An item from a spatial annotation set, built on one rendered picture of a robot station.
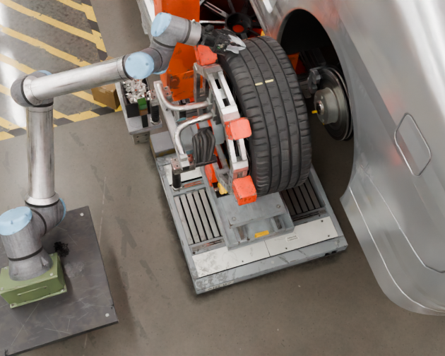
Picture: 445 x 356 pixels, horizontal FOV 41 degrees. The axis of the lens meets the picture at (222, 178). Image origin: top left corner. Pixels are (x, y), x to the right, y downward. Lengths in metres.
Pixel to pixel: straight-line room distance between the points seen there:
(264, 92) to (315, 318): 1.34
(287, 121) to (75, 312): 1.30
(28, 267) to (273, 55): 1.35
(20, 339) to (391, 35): 1.98
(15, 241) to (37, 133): 0.46
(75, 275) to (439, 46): 1.89
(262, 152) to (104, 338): 1.33
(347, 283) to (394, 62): 1.61
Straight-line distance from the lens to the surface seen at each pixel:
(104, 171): 3.44
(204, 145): 2.29
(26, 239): 2.68
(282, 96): 2.29
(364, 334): 3.20
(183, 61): 2.79
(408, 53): 1.86
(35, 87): 2.41
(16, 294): 2.78
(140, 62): 2.15
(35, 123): 2.63
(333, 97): 2.62
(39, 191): 2.75
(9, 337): 2.89
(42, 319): 2.87
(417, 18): 1.86
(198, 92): 2.72
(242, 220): 3.04
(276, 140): 2.29
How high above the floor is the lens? 3.00
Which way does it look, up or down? 62 degrees down
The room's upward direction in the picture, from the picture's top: 5 degrees clockwise
